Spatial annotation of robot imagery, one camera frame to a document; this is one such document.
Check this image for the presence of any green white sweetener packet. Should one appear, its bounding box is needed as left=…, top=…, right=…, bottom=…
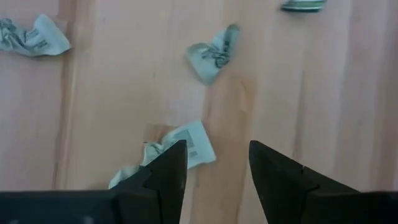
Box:
left=0, top=14, right=72, bottom=57
left=108, top=119, right=217, bottom=190
left=185, top=23, right=241, bottom=86
left=280, top=0, right=327, bottom=13

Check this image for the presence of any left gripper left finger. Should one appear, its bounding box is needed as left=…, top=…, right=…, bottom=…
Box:
left=0, top=139, right=188, bottom=224

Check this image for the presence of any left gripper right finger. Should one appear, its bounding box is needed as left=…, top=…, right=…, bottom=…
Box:
left=248, top=139, right=398, bottom=224

